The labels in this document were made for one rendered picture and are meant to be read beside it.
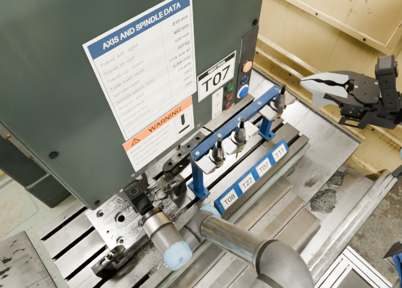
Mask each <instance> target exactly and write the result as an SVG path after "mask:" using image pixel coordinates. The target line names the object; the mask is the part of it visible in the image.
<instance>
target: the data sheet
mask: <svg viewBox="0 0 402 288"><path fill-rule="evenodd" d="M83 47H84V50H85V52H86V54H87V57H88V59H89V61H90V63H91V65H92V67H93V70H94V72H95V74H96V76H97V78H98V81H99V83H100V85H101V88H102V90H103V92H104V94H105V96H106V98H107V101H108V103H109V105H110V107H111V109H112V112H113V114H114V116H115V118H116V121H117V123H118V125H119V127H120V129H121V132H122V134H123V136H124V139H125V140H128V139H129V138H131V137H132V136H134V135H135V134H136V133H138V132H139V131H141V130H142V129H143V128H145V127H146V126H148V125H149V124H150V123H152V122H153V121H155V120H156V119H158V118H159V117H160V116H162V115H163V114H164V113H166V112H168V111H169V110H170V109H172V108H173V107H174V106H176V105H178V104H179V103H180V102H182V101H183V100H184V99H186V98H188V97H189V96H190V95H192V94H193V93H194V92H196V91H197V89H196V66H195V54H194V31H193V8H192V0H165V1H164V2H162V3H160V4H158V5H156V6H155V7H153V8H150V9H149V10H147V11H145V12H143V13H141V14H139V15H138V16H136V17H134V18H132V19H130V20H128V21H126V22H124V23H122V24H121V25H119V26H117V27H115V28H113V29H111V30H110V31H108V32H106V33H104V34H102V35H100V36H98V37H96V38H95V39H93V40H91V41H89V42H87V43H85V44H83Z"/></svg>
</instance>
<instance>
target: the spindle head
mask: <svg viewBox="0 0 402 288"><path fill-rule="evenodd" d="M164 1H165V0H0V127H1V128H3V129H4V130H5V131H6V132H7V133H8V134H9V135H10V136H11V137H12V138H13V139H15V140H16V141H17V142H18V143H19V144H20V145H21V146H22V147H23V148H24V149H25V150H26V151H27V152H28V153H29V154H30V155H31V156H32V157H33V158H34V159H35V160H37V161H38V162H39V163H40V164H41V165H42V166H43V167H44V168H45V169H46V170H47V171H48V172H49V173H50V174H51V175H52V176H53V177H54V178H55V179H56V180H57V181H58V182H60V183H61V184H62V185H63V186H64V187H65V188H66V189H67V190H68V191H69V192H70V193H72V194H73V195H74V196H75V197H76V198H77V199H78V200H79V201H80V202H81V203H82V204H83V205H84V206H85V207H87V208H89V209H91V210H92V211H94V210H95V209H97V208H98V207H100V206H101V205H102V204H103V203H105V202H106V201H107V200H109V199H110V198H111V197H113V196H114V195H115V194H116V193H118V192H119V191H120V190H121V189H123V188H124V187H126V186H127V185H128V184H129V183H131V182H132V181H133V180H134V179H136V178H137V177H139V176H140V175H141V174H142V173H143V172H145V171H146V170H147V169H149V168H150V167H151V166H153V165H154V164H155V163H157V162H158V161H159V160H160V159H162V158H163V157H164V156H166V155H167V154H168V153H170V152H171V151H172V150H173V149H175V148H176V147H177V146H179V145H180V144H181V143H183V142H184V141H185V140H186V139H187V138H189V137H190V136H192V135H193V134H194V133H195V132H197V131H198V130H199V129H200V128H202V127H203V126H204V125H206V124H207V123H208V122H210V121H211V120H212V95H213V94H214V93H216V92H217V91H219V90H220V89H221V88H223V101H222V112H223V111H224V105H225V104H226V101H225V100H224V97H225V96H226V94H227V93H228V92H226V91H225V87H226V85H227V84H228V83H229V82H230V81H234V87H233V88H232V90H231V91H233V96H232V98H231V99H230V100H231V101H232V102H233V103H234V102H235V97H236V87H237V77H238V72H239V61H240V51H241V45H242V37H243V36H244V35H245V34H247V33H248V32H250V31H251V30H253V29H254V28H256V27H257V26H258V24H259V19H260V13H261V6H262V2H263V0H192V8H193V31H194V54H195V66H196V89H197V76H198V75H200V74H201V73H203V72H204V71H206V70H207V69H208V68H210V67H211V66H213V65H215V64H216V63H217V62H219V61H220V60H221V59H223V58H225V57H226V56H228V55H229V54H230V53H232V52H233V51H236V55H235V62H234V73H233V77H232V78H231V79H230V80H229V81H227V82H225V83H224V84H223V85H221V86H220V87H219V88H217V89H216V90H214V91H213V92H212V93H210V94H209V95H208V96H206V97H205V98H203V99H202V100H201V101H199V102H198V94H197V91H196V92H194V93H193V94H192V95H190V96H192V104H193V120H194V128H193V129H192V130H191V131H189V132H188V133H186V134H185V135H184V136H183V137H181V138H180V139H179V140H178V141H176V142H175V143H173V144H172V145H171V146H170V147H168V148H167V149H166V150H164V151H163V152H161V153H160V154H159V155H158V156H156V157H155V158H154V159H153V160H151V161H150V162H148V163H147V164H146V165H145V166H143V167H142V168H141V169H139V170H138V171H135V169H134V167H133V165H132V163H131V161H130V159H129V157H128V155H127V153H126V151H125V149H124V147H123V144H124V143H125V142H127V141H128V140H130V139H131V138H133V137H134V136H135V135H137V134H138V133H140V132H141V131H143V130H144V129H145V128H147V127H148V126H149V125H151V124H152V123H154V122H155V121H156V120H158V119H159V118H161V117H162V116H164V115H165V114H166V113H168V112H169V111H170V110H172V109H173V108H175V107H176V106H178V105H179V104H180V103H182V102H183V101H185V100H186V99H187V98H186V99H184V100H183V101H182V102H180V103H179V104H178V105H176V106H174V107H173V108H172V109H170V110H169V111H168V112H166V113H164V114H163V115H162V116H160V117H159V118H158V119H156V120H155V121H153V122H152V123H150V124H149V125H148V126H146V127H145V128H143V129H142V130H141V131H139V132H138V133H136V134H135V135H134V136H132V137H131V138H129V139H128V140H125V139H124V136H123V134H122V132H121V129H120V127H119V125H118V123H117V121H116V118H115V116H114V114H113V112H112V109H111V107H110V105H109V103H108V101H107V98H106V96H105V94H104V92H103V90H102V88H101V85H100V83H99V81H98V78H97V76H96V74H95V72H94V70H93V67H92V65H91V63H90V61H89V59H88V57H87V54H86V52H85V50H84V47H83V44H85V43H87V42H89V41H91V40H93V39H95V38H96V37H98V36H100V35H102V34H104V33H106V32H108V31H110V30H111V29H113V28H115V27H117V26H119V25H121V24H122V23H124V22H126V21H128V20H130V19H132V18H134V17H136V16H138V15H139V14H141V13H143V12H145V11H147V10H149V9H150V8H153V7H155V6H156V5H158V4H160V3H162V2H164ZM190 96H189V97H190ZM189 97H188V98H189ZM233 103H232V104H233Z"/></svg>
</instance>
